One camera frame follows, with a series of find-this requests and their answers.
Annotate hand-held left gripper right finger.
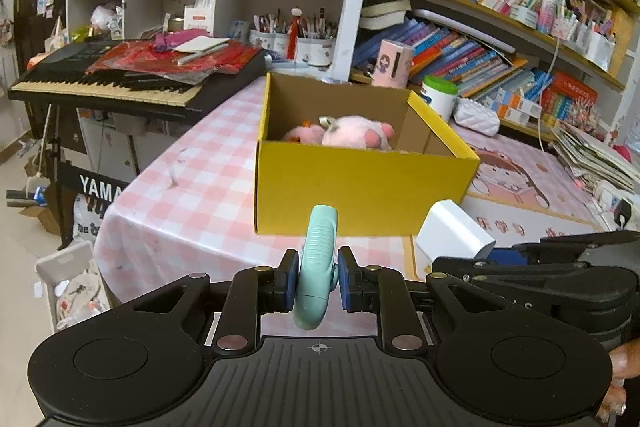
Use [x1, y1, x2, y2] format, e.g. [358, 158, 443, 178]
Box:
[338, 247, 507, 353]

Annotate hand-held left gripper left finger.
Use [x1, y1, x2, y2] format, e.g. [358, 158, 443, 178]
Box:
[124, 249, 301, 353]

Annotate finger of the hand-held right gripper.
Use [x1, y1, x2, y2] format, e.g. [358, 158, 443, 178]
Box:
[512, 230, 640, 266]
[432, 257, 582, 286]

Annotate mint green handheld fan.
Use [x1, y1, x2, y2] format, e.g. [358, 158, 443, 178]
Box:
[291, 205, 340, 330]

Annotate white charger block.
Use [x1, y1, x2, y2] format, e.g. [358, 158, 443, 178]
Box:
[416, 200, 497, 265]

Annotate yellow cardboard box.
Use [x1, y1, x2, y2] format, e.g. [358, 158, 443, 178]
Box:
[254, 72, 481, 238]

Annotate pink plush pig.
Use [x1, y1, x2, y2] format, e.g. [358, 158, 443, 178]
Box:
[320, 116, 396, 152]

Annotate pink plush chick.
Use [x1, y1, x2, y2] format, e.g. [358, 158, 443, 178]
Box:
[282, 121, 326, 145]

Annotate person's right hand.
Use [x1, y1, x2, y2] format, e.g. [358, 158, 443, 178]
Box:
[597, 338, 640, 421]

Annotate white power strip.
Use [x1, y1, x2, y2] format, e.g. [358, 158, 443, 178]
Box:
[592, 181, 636, 225]

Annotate stack of papers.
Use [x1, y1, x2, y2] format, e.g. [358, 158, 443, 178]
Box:
[550, 122, 640, 192]

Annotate white quilted pouch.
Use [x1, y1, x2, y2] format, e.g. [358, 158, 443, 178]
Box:
[452, 98, 501, 138]

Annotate white jar green lid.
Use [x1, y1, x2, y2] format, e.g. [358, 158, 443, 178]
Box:
[420, 75, 460, 124]

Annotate white pen organizer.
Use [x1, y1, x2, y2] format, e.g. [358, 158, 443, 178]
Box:
[555, 0, 618, 72]

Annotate white plastic bin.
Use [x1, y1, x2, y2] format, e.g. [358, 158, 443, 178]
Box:
[35, 241, 111, 333]

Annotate pink humidifier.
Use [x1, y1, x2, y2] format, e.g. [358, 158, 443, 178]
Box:
[370, 39, 415, 88]

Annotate white pen holder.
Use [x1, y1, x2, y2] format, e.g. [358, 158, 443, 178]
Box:
[249, 29, 291, 52]
[295, 36, 335, 66]

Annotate keyboard stand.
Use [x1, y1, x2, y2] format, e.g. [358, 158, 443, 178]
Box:
[42, 104, 141, 248]

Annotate red tassel ornament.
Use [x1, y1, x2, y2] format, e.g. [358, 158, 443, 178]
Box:
[286, 7, 303, 58]

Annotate white flat board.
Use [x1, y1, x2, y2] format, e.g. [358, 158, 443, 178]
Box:
[412, 8, 516, 52]

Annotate white notebook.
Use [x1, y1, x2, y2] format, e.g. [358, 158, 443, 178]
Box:
[172, 36, 231, 55]

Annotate thick cream-edged books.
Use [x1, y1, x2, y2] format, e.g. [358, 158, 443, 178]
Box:
[360, 0, 413, 30]

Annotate white box red label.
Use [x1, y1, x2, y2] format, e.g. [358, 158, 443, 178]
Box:
[182, 5, 213, 36]

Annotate white shelf unit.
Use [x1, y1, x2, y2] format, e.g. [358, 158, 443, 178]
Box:
[65, 0, 348, 68]

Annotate black electronic keyboard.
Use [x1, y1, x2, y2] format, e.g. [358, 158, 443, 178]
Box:
[7, 39, 268, 125]

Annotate white cable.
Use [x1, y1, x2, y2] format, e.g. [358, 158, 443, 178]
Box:
[537, 0, 565, 152]

